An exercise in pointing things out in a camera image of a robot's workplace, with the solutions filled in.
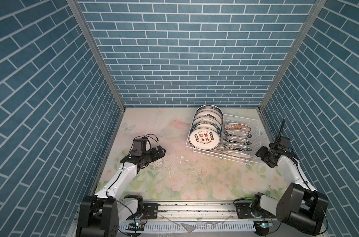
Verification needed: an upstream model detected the small plate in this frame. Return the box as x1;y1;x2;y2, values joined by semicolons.
223;129;252;139
222;136;252;145
222;143;252;152
222;151;253;159
223;122;252;132

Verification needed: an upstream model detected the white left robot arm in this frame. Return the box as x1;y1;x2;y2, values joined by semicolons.
76;146;166;237

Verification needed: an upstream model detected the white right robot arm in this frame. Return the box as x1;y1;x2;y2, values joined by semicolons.
251;146;329;236

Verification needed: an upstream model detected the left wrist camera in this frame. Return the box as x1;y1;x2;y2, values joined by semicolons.
131;137;149;157

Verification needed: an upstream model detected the aluminium right corner post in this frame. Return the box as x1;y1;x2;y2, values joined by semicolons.
258;0;328;111

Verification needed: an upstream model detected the dark green rim rear plate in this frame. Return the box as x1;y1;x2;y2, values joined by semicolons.
198;104;221;110

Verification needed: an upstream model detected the white wire dish rack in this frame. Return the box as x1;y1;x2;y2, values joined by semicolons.
186;114;261;164

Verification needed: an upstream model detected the aluminium corner post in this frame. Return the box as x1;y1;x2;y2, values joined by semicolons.
66;0;126;112
258;0;328;111

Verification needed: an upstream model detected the plate with red characters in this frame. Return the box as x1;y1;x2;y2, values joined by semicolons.
188;128;220;151

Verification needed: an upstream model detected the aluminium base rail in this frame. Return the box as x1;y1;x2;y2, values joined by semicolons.
117;198;275;223

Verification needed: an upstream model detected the aluminium left corner post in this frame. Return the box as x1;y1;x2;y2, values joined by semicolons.
66;0;126;112

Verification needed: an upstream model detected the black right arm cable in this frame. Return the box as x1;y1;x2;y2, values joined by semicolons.
269;119;296;155

